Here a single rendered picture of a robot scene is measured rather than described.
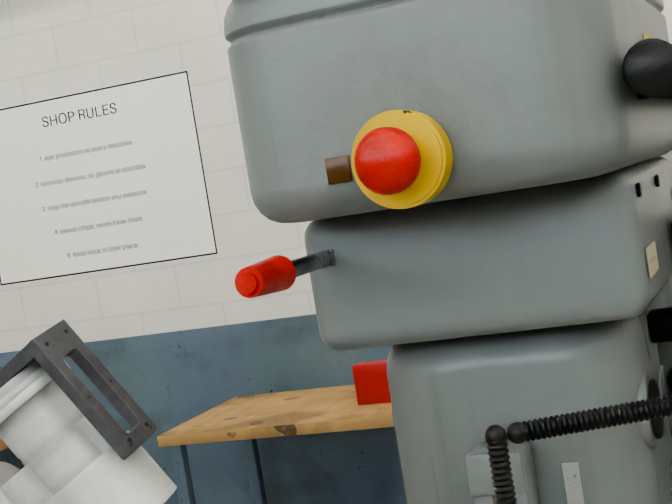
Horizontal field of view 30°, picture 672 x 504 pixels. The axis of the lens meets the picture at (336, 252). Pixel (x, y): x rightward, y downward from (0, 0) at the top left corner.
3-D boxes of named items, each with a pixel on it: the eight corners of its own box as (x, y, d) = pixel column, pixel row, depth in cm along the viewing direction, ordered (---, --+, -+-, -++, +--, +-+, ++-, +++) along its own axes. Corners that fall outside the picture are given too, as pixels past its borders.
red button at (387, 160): (419, 190, 72) (408, 121, 72) (354, 200, 74) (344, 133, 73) (435, 187, 75) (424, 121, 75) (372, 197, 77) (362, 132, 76)
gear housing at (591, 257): (655, 319, 83) (633, 169, 82) (315, 356, 91) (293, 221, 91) (694, 262, 114) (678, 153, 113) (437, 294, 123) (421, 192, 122)
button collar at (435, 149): (452, 201, 75) (436, 101, 74) (358, 215, 77) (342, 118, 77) (460, 199, 77) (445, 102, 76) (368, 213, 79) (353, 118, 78)
